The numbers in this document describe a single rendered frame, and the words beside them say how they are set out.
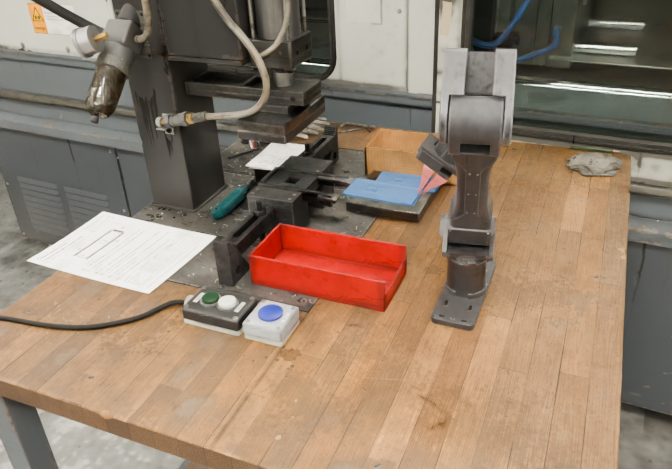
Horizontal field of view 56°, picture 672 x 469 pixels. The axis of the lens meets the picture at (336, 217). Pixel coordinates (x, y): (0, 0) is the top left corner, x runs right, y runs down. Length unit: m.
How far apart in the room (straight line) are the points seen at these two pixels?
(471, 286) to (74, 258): 0.75
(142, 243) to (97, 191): 1.42
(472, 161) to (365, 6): 1.02
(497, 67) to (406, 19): 0.96
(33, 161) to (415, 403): 2.31
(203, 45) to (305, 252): 0.43
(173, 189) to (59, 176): 1.49
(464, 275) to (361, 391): 0.27
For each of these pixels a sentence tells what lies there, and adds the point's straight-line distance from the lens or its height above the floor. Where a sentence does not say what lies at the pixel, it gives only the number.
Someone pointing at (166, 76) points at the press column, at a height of 1.20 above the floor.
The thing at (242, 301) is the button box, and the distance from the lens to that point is 1.06.
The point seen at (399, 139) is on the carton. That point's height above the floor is 0.95.
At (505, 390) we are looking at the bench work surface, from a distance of 0.94.
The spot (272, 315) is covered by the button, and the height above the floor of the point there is 0.94.
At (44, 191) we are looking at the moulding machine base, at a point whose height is 0.37.
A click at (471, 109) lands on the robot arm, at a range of 0.82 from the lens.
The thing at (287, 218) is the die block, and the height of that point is 0.95.
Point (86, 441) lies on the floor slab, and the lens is 2.25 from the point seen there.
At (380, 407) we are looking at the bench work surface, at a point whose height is 0.90.
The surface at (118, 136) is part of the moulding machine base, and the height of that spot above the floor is 0.70.
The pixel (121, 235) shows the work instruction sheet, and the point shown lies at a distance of 1.38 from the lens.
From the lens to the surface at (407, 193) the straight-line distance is 1.22.
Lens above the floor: 1.55
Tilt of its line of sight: 29 degrees down
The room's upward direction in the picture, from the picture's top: 3 degrees counter-clockwise
